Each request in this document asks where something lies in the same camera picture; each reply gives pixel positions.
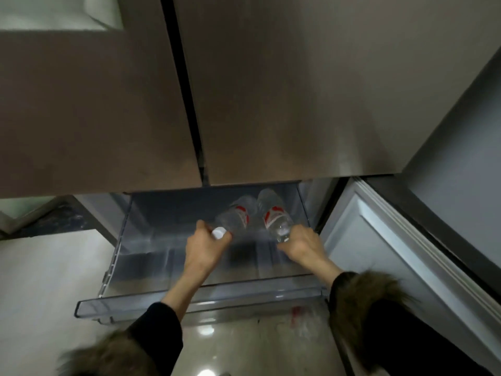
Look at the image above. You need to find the person's right hand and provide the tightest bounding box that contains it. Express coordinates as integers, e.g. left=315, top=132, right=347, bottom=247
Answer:
left=277, top=225, right=334, bottom=277

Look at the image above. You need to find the person's left hand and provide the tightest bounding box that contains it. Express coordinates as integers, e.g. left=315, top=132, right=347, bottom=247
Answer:
left=183, top=219, right=234, bottom=285

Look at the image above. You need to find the clear water bottle red label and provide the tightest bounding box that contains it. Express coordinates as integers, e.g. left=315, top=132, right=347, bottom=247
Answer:
left=211, top=195, right=260, bottom=241
left=256, top=188, right=294, bottom=244

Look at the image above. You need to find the clear plastic fridge drawer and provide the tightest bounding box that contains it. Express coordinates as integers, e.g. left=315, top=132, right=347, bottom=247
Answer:
left=74, top=183, right=334, bottom=326

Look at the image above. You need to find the white fridge door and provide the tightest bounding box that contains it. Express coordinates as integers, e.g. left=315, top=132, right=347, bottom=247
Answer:
left=319, top=178, right=501, bottom=376

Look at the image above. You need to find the brown refrigerator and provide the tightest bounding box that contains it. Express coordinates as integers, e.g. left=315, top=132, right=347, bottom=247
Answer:
left=0, top=0, right=501, bottom=376

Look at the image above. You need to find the person's left forearm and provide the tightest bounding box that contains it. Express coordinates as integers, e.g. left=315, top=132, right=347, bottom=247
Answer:
left=58, top=269, right=208, bottom=376

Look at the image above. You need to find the person's right forearm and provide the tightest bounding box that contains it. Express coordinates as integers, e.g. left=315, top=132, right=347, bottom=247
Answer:
left=317, top=262, right=494, bottom=376

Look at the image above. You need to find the white paper sheet folded corner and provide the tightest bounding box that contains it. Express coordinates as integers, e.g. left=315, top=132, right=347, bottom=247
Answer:
left=0, top=0, right=124, bottom=32

